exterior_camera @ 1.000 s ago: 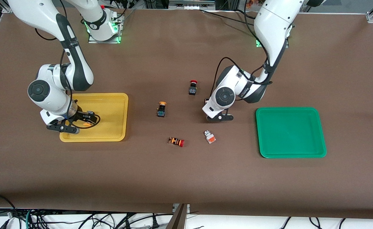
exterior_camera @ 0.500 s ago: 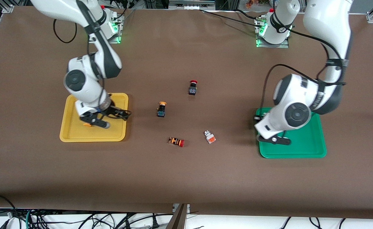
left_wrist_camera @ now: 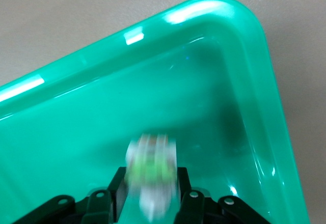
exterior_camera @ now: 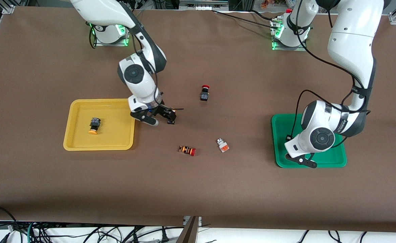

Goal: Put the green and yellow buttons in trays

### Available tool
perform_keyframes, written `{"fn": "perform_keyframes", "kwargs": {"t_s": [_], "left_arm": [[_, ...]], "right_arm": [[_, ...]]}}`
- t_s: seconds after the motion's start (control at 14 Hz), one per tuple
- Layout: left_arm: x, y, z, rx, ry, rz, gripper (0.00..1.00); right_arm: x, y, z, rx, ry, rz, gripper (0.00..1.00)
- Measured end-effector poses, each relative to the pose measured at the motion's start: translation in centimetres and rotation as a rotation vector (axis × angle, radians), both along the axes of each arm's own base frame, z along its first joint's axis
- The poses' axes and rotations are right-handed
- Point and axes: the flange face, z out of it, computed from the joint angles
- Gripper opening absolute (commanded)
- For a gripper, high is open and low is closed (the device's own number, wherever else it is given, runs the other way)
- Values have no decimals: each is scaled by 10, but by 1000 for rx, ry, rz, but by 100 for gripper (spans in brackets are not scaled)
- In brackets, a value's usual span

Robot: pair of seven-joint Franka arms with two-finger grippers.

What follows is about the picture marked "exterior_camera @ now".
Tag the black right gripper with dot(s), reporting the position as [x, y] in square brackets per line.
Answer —
[164, 111]

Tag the yellow plastic tray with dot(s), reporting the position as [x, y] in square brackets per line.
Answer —
[110, 135]

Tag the orange background object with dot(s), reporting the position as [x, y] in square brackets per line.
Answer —
[264, 3]

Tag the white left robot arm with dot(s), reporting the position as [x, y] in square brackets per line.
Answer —
[349, 44]

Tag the yellow push button black body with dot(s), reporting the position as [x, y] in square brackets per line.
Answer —
[94, 124]
[171, 122]

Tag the green plastic tray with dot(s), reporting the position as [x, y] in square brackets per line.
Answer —
[336, 158]

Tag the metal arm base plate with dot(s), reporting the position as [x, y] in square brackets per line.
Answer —
[123, 43]
[279, 47]

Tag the brown table cover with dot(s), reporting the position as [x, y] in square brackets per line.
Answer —
[198, 189]

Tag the red push button orange body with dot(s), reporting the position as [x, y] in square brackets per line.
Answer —
[188, 150]

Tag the aluminium frame post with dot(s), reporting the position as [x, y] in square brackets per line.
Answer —
[191, 233]

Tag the orange push button white body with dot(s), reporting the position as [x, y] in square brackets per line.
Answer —
[223, 146]

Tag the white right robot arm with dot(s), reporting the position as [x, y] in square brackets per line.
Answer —
[137, 74]

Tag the red push button black body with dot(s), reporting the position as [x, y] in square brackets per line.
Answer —
[204, 96]

